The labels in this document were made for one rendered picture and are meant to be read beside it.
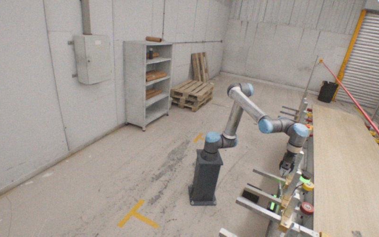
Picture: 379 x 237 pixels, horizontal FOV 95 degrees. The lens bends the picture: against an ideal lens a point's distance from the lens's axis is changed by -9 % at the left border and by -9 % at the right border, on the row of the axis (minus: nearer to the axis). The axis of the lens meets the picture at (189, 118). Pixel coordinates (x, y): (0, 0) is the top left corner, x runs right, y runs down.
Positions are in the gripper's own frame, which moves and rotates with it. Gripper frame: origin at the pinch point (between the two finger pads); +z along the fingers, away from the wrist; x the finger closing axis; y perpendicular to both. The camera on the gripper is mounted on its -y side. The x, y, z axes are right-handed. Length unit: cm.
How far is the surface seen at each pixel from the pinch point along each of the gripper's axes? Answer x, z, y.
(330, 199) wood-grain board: -36.0, 11.2, 10.5
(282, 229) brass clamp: -7.3, 6.9, -37.2
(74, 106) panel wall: 262, 28, 5
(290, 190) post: -7.5, 5.2, -4.9
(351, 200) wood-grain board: -51, 11, 19
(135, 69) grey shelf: 248, -11, 108
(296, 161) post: -7.4, -2.4, 20.1
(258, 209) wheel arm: 7.3, 5.1, -32.8
